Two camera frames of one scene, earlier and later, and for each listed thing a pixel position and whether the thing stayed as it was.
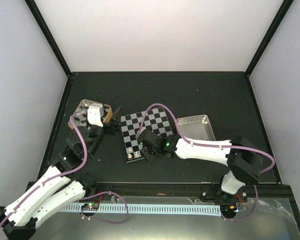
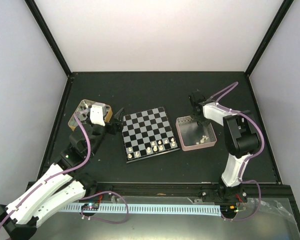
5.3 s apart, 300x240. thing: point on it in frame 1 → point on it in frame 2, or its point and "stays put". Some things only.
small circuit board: (90, 206) stays put
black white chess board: (156, 121) stays put
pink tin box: (196, 128) stays put
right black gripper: (148, 156) → (200, 122)
